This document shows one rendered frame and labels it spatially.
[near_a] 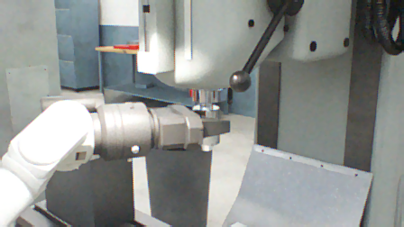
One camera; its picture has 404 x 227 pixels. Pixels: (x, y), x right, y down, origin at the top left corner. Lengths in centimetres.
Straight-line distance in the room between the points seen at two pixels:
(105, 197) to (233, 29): 56
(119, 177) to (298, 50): 52
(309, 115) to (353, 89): 13
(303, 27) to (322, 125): 36
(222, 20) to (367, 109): 47
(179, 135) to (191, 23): 18
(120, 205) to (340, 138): 54
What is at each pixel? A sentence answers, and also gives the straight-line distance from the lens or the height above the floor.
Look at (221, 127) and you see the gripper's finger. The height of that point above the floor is 124.
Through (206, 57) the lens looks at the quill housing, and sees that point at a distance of 60.
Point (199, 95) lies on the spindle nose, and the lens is 69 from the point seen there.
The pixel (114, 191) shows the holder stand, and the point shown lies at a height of 102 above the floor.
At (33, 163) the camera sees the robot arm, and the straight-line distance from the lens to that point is 60.
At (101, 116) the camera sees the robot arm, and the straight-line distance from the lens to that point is 65.
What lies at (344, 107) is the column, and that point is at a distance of 100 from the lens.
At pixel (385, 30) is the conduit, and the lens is 77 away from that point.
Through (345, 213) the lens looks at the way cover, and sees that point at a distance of 101.
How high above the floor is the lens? 142
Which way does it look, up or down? 14 degrees down
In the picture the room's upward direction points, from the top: straight up
